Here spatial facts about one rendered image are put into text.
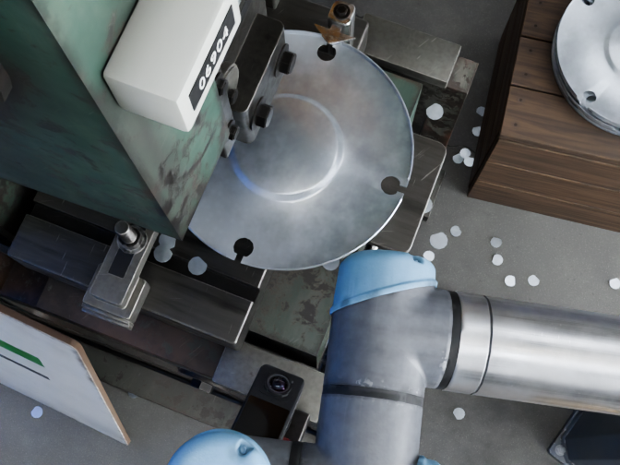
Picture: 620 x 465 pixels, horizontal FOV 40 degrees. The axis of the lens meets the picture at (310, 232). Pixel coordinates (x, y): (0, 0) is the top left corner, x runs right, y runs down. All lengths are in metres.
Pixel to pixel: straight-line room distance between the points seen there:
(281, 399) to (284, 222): 0.23
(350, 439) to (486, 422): 1.14
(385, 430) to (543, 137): 0.96
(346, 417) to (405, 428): 0.04
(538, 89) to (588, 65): 0.09
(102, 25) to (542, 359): 0.39
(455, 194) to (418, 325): 1.20
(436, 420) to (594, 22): 0.79
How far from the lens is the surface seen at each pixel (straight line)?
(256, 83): 0.80
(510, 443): 1.74
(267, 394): 0.81
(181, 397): 1.70
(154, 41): 0.42
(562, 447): 1.74
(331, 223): 0.95
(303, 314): 1.07
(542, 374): 0.65
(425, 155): 0.99
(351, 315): 0.62
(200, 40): 0.42
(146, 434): 1.73
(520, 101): 1.51
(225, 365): 1.07
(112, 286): 0.99
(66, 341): 1.17
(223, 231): 0.96
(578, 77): 1.51
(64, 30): 0.37
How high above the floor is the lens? 1.70
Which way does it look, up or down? 75 degrees down
